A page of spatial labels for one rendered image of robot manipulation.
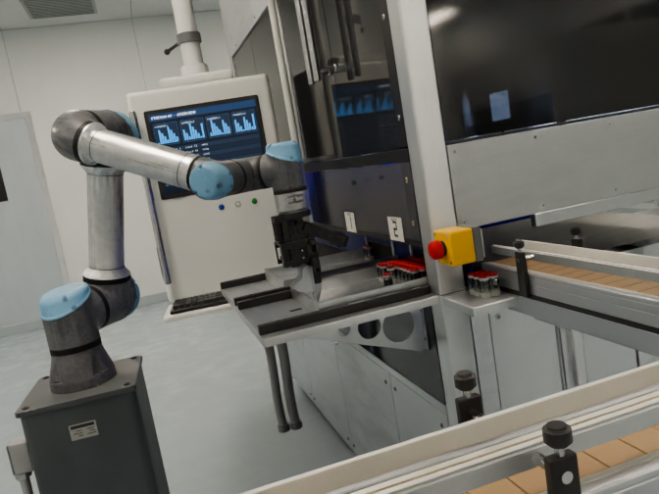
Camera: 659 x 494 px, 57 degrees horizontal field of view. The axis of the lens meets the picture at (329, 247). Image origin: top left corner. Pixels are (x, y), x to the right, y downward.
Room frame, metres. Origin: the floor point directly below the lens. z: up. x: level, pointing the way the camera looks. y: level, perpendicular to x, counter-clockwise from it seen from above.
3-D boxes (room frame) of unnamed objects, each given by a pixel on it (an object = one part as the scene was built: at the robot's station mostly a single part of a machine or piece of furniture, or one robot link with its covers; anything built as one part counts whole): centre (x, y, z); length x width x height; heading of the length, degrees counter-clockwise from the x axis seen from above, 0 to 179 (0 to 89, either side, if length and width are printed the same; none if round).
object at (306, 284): (1.34, 0.06, 0.95); 0.06 x 0.03 x 0.09; 106
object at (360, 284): (1.47, -0.08, 0.90); 0.34 x 0.26 x 0.04; 106
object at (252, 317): (1.61, 0.03, 0.87); 0.70 x 0.48 x 0.02; 16
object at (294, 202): (1.35, 0.06, 1.14); 0.08 x 0.08 x 0.05
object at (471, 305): (1.26, -0.31, 0.87); 0.14 x 0.13 x 0.02; 106
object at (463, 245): (1.26, -0.26, 1.00); 0.08 x 0.07 x 0.07; 106
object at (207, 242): (2.28, 0.37, 1.19); 0.50 x 0.19 x 0.78; 99
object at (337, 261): (1.80, 0.01, 0.90); 0.34 x 0.26 x 0.04; 106
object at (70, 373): (1.43, 0.64, 0.84); 0.15 x 0.15 x 0.10
